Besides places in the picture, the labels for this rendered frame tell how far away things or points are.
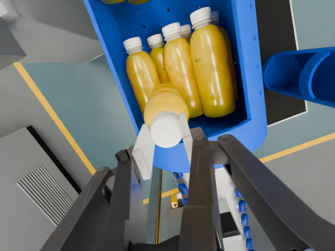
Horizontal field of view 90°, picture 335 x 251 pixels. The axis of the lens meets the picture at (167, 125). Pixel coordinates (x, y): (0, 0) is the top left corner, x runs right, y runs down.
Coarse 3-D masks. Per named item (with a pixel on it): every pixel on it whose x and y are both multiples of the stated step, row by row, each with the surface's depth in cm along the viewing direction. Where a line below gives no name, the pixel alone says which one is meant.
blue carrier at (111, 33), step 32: (96, 0) 34; (160, 0) 43; (192, 0) 41; (224, 0) 36; (96, 32) 30; (128, 32) 41; (160, 32) 45; (192, 32) 44; (256, 32) 26; (256, 64) 26; (128, 96) 38; (256, 96) 27; (224, 128) 39; (256, 128) 28; (160, 160) 31
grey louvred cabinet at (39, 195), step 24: (0, 144) 123; (24, 144) 140; (0, 168) 117; (24, 168) 132; (48, 168) 152; (0, 192) 112; (24, 192) 125; (48, 192) 142; (72, 192) 166; (0, 216) 107; (24, 216) 120; (48, 216) 134; (0, 240) 103; (24, 240) 114
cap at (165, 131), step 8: (160, 120) 19; (168, 120) 19; (176, 120) 19; (152, 128) 19; (160, 128) 19; (168, 128) 19; (176, 128) 19; (152, 136) 20; (160, 136) 20; (168, 136) 20; (176, 136) 20; (160, 144) 20; (168, 144) 20
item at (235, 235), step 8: (224, 200) 69; (224, 208) 65; (224, 216) 60; (232, 216) 61; (224, 224) 58; (232, 224) 57; (224, 232) 55; (232, 232) 55; (224, 240) 56; (232, 240) 56
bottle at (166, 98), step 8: (160, 88) 30; (168, 88) 29; (176, 88) 34; (152, 96) 26; (160, 96) 24; (168, 96) 23; (176, 96) 24; (152, 104) 23; (160, 104) 22; (168, 104) 22; (176, 104) 22; (184, 104) 24; (144, 112) 24; (152, 112) 22; (160, 112) 21; (168, 112) 21; (176, 112) 22; (184, 112) 23; (144, 120) 24; (152, 120) 21
